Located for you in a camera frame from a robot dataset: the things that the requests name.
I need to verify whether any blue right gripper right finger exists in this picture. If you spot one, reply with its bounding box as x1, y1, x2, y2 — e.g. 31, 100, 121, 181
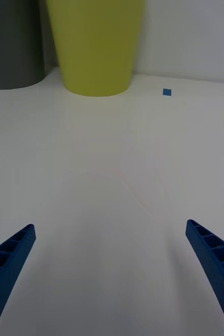
185, 219, 224, 336

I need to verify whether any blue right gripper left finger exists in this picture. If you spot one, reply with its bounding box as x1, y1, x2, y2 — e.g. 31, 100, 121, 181
0, 223, 36, 336

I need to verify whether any grey plastic waste bin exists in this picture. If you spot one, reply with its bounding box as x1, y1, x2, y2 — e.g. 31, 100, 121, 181
0, 0, 47, 90

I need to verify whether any yellow-green plastic waste bin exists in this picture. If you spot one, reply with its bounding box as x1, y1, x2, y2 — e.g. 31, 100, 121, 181
45, 0, 145, 97

